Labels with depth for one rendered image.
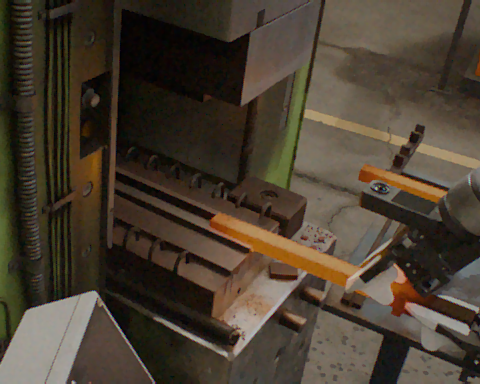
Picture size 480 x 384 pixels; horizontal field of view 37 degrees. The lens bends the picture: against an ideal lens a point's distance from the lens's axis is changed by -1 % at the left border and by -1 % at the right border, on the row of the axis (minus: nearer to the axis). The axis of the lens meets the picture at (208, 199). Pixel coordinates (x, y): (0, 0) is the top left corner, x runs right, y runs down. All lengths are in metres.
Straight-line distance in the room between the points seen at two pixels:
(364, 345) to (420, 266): 1.51
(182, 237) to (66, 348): 0.51
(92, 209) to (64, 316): 0.30
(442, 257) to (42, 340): 0.54
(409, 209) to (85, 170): 0.41
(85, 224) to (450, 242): 0.47
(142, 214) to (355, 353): 1.41
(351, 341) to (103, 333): 1.86
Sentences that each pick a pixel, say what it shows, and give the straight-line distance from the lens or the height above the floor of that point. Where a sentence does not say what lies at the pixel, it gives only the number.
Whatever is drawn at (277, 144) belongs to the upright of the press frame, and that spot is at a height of 0.97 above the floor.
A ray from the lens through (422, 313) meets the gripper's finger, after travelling 1.04.
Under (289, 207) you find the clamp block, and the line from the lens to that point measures 1.25.
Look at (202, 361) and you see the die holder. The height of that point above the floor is 0.88.
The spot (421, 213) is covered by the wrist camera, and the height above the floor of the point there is 1.16.
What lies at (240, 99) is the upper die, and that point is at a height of 1.28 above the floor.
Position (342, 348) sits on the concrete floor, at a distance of 2.46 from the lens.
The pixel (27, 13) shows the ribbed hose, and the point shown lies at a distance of 0.72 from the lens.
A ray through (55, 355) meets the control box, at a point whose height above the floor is 1.19.
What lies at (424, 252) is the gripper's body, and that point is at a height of 1.12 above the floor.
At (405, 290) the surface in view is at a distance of 1.05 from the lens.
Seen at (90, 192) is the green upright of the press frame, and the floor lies 1.14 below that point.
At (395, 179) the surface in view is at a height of 0.99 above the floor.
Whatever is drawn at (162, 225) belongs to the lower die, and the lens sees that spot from 1.14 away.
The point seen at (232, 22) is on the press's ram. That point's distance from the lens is 0.80.
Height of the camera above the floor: 1.65
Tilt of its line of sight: 33 degrees down
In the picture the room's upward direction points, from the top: 7 degrees clockwise
